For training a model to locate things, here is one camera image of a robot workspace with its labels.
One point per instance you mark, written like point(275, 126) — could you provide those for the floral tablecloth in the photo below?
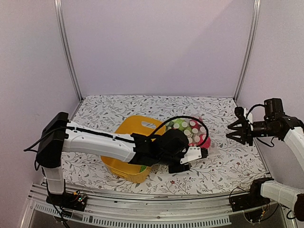
point(235, 166)

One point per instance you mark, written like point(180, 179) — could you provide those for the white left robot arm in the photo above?
point(64, 135)

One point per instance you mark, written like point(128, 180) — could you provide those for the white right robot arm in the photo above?
point(279, 139)

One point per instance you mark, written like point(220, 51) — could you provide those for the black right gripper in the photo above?
point(246, 134)

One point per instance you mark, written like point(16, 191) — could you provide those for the green toy apple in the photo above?
point(179, 124)

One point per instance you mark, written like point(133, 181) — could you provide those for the left aluminium frame post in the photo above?
point(66, 48)

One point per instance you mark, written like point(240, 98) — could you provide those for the red toy apple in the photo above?
point(207, 143)

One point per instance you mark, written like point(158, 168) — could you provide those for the green toy cucumber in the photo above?
point(143, 168)

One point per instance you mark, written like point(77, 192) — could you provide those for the aluminium frame post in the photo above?
point(249, 48)
point(66, 48)

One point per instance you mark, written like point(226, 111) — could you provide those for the clear zip top bag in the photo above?
point(212, 150)

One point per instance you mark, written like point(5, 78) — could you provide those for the right aluminium frame post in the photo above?
point(249, 48)

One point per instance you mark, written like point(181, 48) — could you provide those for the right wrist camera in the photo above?
point(245, 118)

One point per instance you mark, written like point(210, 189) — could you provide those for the yellow plastic basket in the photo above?
point(133, 124)

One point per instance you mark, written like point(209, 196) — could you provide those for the red toy tomato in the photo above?
point(196, 129)

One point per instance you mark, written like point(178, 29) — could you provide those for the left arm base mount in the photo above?
point(74, 201)

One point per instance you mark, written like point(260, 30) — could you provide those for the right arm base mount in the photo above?
point(251, 199)

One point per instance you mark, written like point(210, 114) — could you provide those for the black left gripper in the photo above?
point(174, 170)

